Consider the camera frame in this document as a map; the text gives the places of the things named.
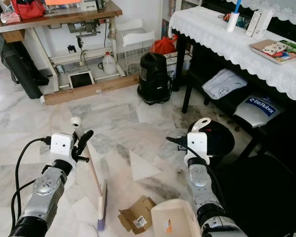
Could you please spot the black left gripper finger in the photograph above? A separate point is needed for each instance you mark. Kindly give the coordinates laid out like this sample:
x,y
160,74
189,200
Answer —
x,y
86,141

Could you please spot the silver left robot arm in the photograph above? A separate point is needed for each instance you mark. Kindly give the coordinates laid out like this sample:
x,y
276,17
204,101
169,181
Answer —
x,y
44,190

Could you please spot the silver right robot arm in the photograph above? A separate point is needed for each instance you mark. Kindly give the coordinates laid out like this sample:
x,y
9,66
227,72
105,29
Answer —
x,y
202,190

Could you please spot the black round container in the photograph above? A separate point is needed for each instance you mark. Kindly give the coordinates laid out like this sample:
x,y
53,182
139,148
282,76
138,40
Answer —
x,y
222,143

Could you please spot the black table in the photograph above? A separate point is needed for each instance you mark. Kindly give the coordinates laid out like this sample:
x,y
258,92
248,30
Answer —
x,y
187,96

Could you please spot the white framed tablet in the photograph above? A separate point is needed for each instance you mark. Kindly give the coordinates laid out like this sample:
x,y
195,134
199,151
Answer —
x,y
82,80

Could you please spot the white folded bag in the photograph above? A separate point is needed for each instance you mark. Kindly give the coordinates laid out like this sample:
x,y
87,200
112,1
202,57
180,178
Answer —
x,y
223,84

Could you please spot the black vacuum cleaner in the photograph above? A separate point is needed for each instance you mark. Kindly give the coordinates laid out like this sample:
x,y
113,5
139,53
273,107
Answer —
x,y
154,79

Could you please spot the clear plastic jug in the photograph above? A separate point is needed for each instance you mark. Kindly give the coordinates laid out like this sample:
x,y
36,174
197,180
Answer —
x,y
109,65

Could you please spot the grey BitRobot bag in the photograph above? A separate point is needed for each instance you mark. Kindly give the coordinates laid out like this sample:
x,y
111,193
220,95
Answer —
x,y
259,111

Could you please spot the small brown cardboard box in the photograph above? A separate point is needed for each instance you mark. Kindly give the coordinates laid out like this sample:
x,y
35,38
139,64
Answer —
x,y
135,215

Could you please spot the long black bag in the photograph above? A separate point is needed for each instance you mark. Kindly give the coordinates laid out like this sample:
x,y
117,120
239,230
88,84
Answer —
x,y
22,69

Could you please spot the red plastic bag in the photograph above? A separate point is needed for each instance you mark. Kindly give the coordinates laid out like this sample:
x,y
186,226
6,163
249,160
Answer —
x,y
164,46

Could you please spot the tan book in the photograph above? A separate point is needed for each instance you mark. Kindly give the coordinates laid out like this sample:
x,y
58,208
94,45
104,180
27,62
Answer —
x,y
259,48

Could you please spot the wooden top sewing table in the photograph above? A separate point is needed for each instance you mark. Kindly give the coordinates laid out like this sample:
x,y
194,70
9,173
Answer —
x,y
59,20

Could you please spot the dark patterned packet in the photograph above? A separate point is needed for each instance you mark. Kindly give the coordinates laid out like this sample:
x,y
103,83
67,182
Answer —
x,y
244,22

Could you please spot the colourful picture book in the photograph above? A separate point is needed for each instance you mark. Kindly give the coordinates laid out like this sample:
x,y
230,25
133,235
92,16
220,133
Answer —
x,y
283,50

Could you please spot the white bookshelf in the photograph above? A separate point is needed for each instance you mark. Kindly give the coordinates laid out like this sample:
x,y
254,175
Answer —
x,y
169,10

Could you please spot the white upright box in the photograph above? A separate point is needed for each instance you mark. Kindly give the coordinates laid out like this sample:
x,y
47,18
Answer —
x,y
266,25
253,24

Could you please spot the orange sheet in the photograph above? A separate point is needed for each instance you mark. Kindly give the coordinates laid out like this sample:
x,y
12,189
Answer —
x,y
63,2

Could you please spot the pink pouch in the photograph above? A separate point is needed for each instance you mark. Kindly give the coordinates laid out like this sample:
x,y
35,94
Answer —
x,y
10,18

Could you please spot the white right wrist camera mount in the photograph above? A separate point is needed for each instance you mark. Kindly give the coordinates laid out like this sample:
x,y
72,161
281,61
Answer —
x,y
197,147

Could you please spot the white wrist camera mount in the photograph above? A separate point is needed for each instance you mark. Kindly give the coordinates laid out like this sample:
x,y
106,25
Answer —
x,y
197,147
61,147

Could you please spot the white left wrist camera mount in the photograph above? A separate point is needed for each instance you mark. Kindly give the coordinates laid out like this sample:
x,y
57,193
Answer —
x,y
61,147

